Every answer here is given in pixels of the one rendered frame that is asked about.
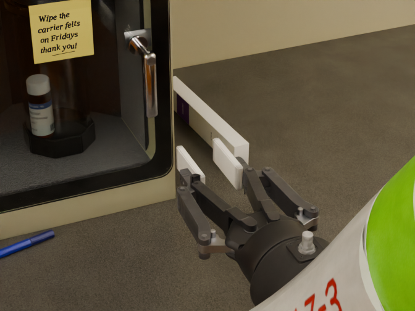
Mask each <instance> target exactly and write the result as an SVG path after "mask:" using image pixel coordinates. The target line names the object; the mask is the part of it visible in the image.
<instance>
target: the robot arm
mask: <svg viewBox="0 0 415 311"><path fill-rule="evenodd" d="M176 149H177V169H178V171H179V172H180V184H181V185H182V186H180V187H178V188H177V209H178V211H179V212H180V215H181V216H182V218H183V219H184V221H185V223H186V224H187V227H188V228H189V230H190V231H191V233H192V235H193V237H194V239H195V240H196V242H197V243H198V256H199V258H200V259H202V260H207V259H209V258H210V257H211V253H225V254H226V255H227V257H229V258H231V259H233V260H234V261H236V262H237V263H238V264H239V266H240V268H241V270H242V272H243V274H244V275H245V277H246V279H247V280H248V281H249V283H250V295H251V300H252V301H253V304H254V305H255V307H254V308H252V309H251V310H249V311H415V156H414V157H413V158H412V159H411V160H410V161H409V162H408V163H407V164H406V165H405V166H404V167H403V168H402V169H401V170H400V171H399V172H398V173H396V174H395V175H394V176H393V177H392V178H391V179H390V180H389V181H388V182H387V183H386V185H385V186H384V187H383V188H382V189H381V190H380V191H379V192H378V193H377V194H376V195H375V196H374V197H373V198H372V199H371V200H370V201H369V202H368V203H367V204H366V205H365V206H364V207H363V208H362V209H361V210H360V211H359V212H358V213H357V214H356V216H355V217H354V218H353V219H352V220H351V221H350V222H349V224H347V226H346V227H344V229H343V230H342V231H341V232H340V233H339V234H338V235H337V236H336V238H335V239H334V240H333V241H332V242H331V243H329V242H328V241H326V240H325V239H323V238H320V237H317V236H313V233H312V232H311V231H316V230H317V226H318V218H319V208H318V207H316V206H314V205H312V204H310V203H308V202H306V201H304V200H303V199H302V198H301V197H300V196H299V195H298V194H297V193H296V192H295V191H294V190H293V189H292V188H291V187H290V186H289V185H288V184H287V183H286V182H285V181H284V180H283V179H282V178H281V177H280V176H279V175H278V174H277V173H276V172H275V171H274V170H273V169H272V168H271V167H263V168H262V170H260V171H257V170H255V169H254V168H252V167H250V166H249V165H248V164H247V163H246V162H245V161H244V160H243V158H241V157H239V156H238V157H234V156H233V155H232V153H231V152H230V151H229V150H228V149H227V148H226V146H225V145H224V144H223V143H222V141H221V140H220V139H219V138H214V139H213V161H214V162H215V163H216V165H217V166H218V167H219V168H220V170H221V171H222V172H223V174H224V175H225V176H226V177H227V178H228V180H229V181H230V182H231V184H232V185H233V186H234V187H235V189H236V190H237V191H238V190H241V189H243V184H244V194H245V193H246V195H247V196H248V199H249V202H250V204H251V206H252V208H253V211H254V212H253V213H250V214H245V213H244V212H242V211H241V210H240V209H239V208H238V207H236V206H235V207H232V206H230V205H229V204H228V203H226V202H225V201H224V200H223V199H222V198H221V197H219V196H218V195H217V194H216V193H215V192H214V191H212V190H211V189H210V188H208V187H207V186H206V185H205V175H204V173H203V172H202V171H201V170H200V168H199V167H198V166H197V165H196V163H195V162H194V160H193V159H192V158H191V157H190V155H189V154H188V153H187V151H186V150H185V149H184V147H183V146H177V147H176ZM268 196H269V197H270V198H271V199H269V198H268ZM272 200H273V201H274V202H275V203H276V204H277V206H278V207H279V208H280V209H281V210H282V211H283V212H284V213H285V214H286V215H287V216H286V215H282V214H279V212H278V211H276V209H275V206H274V204H273V202H272ZM205 215H206V216H207V217H208V218H209V219H211V220H212V221H213V222H214V223H215V224H216V225H217V226H218V227H219V228H221V229H222V230H223V231H224V234H225V236H226V239H221V238H219V236H218V234H216V231H215V230H214V229H211V227H210V224H209V222H208V220H207V218H206V217H205Z"/></svg>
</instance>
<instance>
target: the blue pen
mask: <svg viewBox="0 0 415 311"><path fill-rule="evenodd" d="M53 237H54V232H53V230H48V231H45V232H44V233H40V234H38V235H36V236H33V237H30V238H28V239H25V240H23V241H20V242H17V243H15V244H12V245H10V246H7V247H4V248H2V249H0V258H2V257H5V256H7V255H10V254H13V253H15V252H18V251H21V250H22V249H25V248H28V247H30V246H33V245H35V244H38V243H40V242H43V241H45V240H48V239H51V238H53Z"/></svg>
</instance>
